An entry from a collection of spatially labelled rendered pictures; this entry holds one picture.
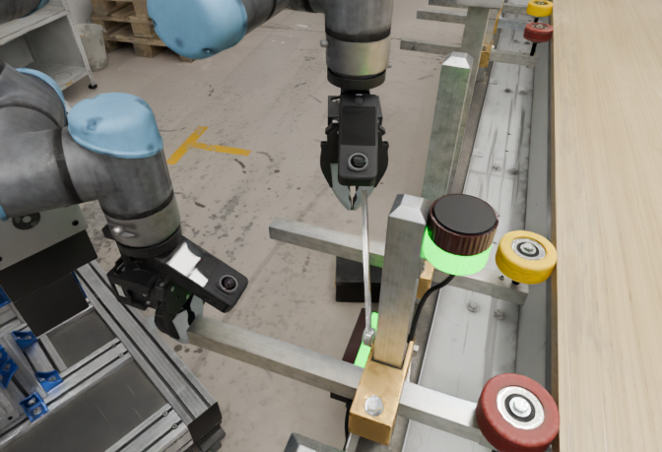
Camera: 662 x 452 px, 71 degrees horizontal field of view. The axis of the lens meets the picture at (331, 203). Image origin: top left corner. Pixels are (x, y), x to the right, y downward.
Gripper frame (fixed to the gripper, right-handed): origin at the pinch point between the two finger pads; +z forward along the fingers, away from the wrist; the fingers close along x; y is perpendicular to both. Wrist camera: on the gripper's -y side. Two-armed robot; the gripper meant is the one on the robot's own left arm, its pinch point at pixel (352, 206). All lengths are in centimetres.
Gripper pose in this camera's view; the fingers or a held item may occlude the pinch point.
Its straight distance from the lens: 67.2
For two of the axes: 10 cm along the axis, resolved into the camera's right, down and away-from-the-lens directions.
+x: -10.0, 0.0, 0.0
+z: 0.0, 7.7, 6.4
